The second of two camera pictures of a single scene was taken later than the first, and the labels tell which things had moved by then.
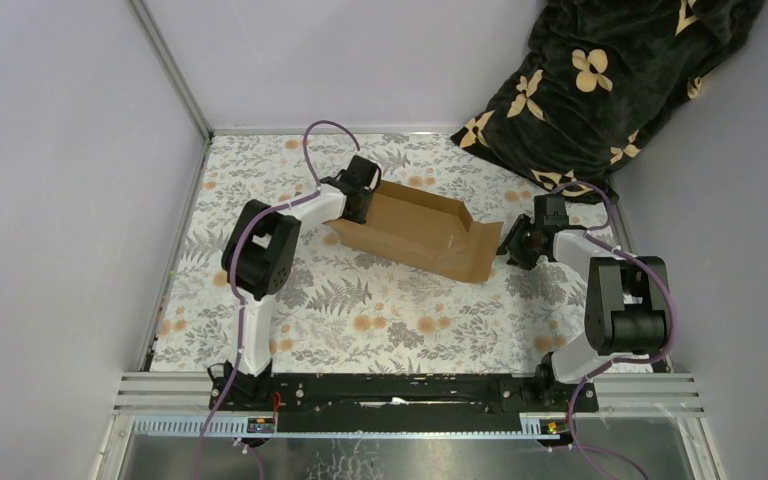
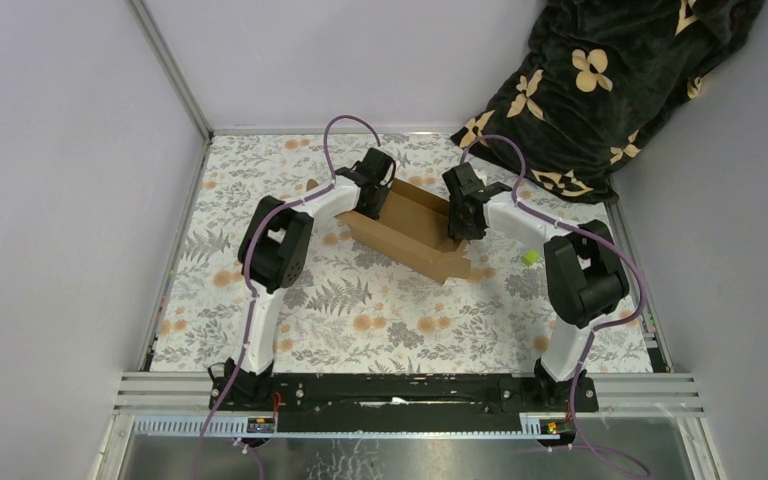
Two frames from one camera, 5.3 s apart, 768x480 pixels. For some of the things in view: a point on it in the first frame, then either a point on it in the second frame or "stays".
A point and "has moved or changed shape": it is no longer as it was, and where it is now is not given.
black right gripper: (511, 245) → (457, 233)
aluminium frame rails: (178, 402) stays
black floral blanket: (599, 73) stays
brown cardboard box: (430, 230) has moved or changed shape
